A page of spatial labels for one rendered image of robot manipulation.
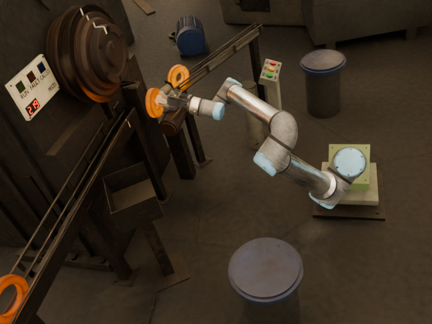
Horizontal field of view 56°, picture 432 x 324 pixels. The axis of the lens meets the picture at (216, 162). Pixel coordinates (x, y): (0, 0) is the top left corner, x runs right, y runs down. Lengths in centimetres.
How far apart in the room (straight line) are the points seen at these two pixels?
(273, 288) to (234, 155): 145
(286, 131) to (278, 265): 57
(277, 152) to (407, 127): 161
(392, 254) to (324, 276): 38
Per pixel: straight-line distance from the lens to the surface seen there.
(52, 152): 203
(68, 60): 199
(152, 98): 212
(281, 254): 182
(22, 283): 184
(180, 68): 259
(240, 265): 181
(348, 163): 218
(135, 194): 201
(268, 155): 169
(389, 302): 222
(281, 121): 172
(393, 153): 293
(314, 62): 308
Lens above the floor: 191
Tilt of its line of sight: 40 degrees down
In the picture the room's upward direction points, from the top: 14 degrees counter-clockwise
